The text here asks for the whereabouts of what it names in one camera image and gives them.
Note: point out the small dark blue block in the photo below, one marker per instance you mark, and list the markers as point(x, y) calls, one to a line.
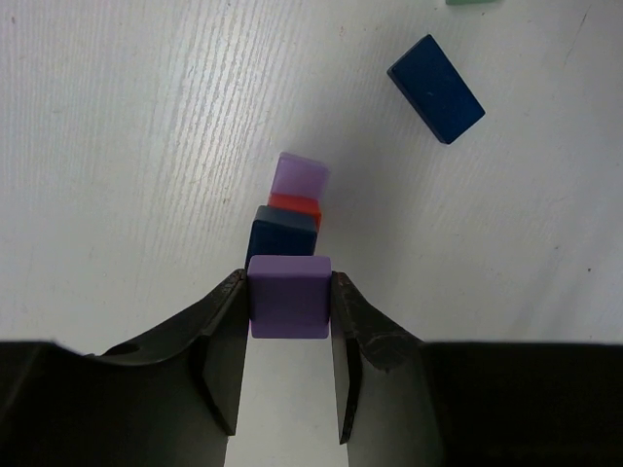
point(277, 231)

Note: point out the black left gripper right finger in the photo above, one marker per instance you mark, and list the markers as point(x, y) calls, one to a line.
point(406, 402)

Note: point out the green notched wood block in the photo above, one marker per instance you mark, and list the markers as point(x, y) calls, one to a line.
point(457, 3)

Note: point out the red letter wood cube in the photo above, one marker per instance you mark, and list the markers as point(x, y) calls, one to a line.
point(308, 206)

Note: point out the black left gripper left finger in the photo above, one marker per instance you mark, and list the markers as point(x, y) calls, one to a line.
point(167, 397)

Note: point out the purple wood cube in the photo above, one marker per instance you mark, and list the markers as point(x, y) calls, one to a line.
point(300, 177)
point(289, 297)

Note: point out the long dark blue block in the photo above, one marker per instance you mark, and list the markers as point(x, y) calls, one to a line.
point(434, 88)

